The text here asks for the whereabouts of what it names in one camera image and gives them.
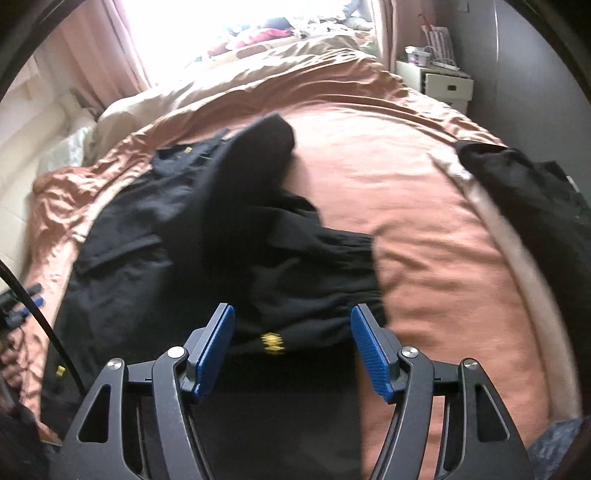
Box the black garment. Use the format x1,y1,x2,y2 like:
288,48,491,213
455,141,591,416

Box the pile of colourful clothes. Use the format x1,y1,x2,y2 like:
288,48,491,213
208,15,376,57

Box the orange-brown bed sheet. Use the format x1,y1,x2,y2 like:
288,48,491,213
18,46,555,480

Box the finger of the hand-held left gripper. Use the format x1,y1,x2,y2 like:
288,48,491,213
0,285,44,329

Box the pink curtain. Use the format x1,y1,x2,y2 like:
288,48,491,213
28,0,155,121

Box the person's grey-blue clothing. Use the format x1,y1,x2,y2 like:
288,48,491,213
525,416,591,480

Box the small white box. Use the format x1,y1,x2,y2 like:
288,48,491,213
405,45,435,65

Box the white nightstand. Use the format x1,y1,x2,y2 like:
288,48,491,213
394,59,474,114

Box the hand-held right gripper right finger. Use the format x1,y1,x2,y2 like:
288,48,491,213
350,302,527,480

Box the beige duvet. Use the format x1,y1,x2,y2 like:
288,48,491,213
95,34,375,139

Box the striped paper bag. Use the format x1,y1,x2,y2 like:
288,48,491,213
419,25,457,66

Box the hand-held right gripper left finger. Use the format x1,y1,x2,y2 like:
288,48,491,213
55,302,236,480

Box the white pillow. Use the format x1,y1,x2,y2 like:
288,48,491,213
39,124,99,174

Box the black cable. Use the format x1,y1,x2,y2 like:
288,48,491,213
0,259,88,398

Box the black cargo pants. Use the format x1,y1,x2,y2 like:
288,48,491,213
44,113,389,480

